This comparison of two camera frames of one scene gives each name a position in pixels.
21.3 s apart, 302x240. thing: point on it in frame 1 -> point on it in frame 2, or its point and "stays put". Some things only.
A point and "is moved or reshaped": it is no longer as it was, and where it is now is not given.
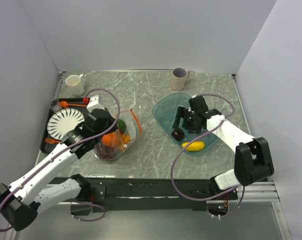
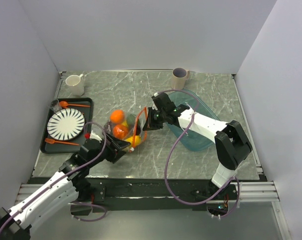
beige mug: [179, 77] stays put
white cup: [75, 85] stays put
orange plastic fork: [52, 141] stays put
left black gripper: [111, 120] -> [115, 148]
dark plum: [177, 133] -> [139, 129]
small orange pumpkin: [120, 145] is moved or reshaped
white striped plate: [62, 121] stays put
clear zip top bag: [116, 144] is moved or reshaped
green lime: [122, 125] -> [131, 119]
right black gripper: [181, 113] -> [151, 124]
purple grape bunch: [104, 152] is moved or reshaped
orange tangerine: [111, 139] is moved or reshaped
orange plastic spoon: [65, 104] stays put
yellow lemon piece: [127, 138] -> [125, 123]
